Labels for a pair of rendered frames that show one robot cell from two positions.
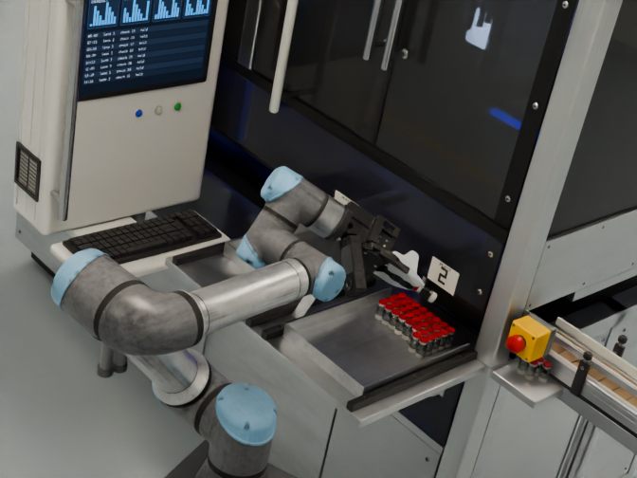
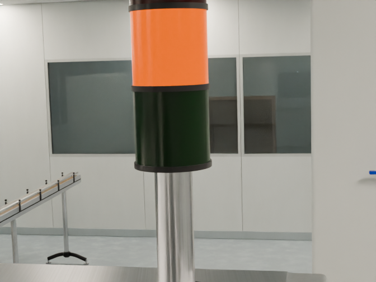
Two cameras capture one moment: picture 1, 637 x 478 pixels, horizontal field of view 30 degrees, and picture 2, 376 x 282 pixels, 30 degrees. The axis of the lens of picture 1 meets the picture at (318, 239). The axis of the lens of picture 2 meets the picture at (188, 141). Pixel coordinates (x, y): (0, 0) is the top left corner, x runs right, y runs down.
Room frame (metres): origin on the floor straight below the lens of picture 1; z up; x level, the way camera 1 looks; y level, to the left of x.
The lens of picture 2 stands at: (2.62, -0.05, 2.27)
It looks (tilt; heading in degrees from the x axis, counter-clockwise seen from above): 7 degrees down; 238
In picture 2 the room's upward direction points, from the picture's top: 2 degrees counter-clockwise
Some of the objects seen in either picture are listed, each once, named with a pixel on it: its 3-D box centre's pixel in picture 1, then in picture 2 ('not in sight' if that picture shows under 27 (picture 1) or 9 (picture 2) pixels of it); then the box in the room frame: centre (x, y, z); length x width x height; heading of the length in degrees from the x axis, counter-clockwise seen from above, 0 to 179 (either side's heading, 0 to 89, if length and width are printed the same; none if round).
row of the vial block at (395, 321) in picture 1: (404, 326); not in sight; (2.32, -0.24, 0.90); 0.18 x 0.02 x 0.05; 47
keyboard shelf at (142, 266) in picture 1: (136, 240); not in sight; (2.64, 0.46, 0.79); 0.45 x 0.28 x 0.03; 137
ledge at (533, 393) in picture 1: (531, 380); not in sight; (2.26, -0.54, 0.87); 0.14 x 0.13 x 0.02; 138
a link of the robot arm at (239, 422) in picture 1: (241, 426); not in sight; (1.78, 0.07, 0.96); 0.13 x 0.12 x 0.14; 52
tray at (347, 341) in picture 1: (376, 340); not in sight; (2.25, -0.18, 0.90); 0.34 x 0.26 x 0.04; 138
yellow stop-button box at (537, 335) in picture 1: (530, 338); not in sight; (2.24, -0.50, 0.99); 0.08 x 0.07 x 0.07; 138
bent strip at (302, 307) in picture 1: (287, 311); not in sight; (2.27, 0.03, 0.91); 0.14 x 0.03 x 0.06; 138
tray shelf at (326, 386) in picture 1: (332, 308); not in sight; (2.38, -0.07, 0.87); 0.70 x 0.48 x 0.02; 48
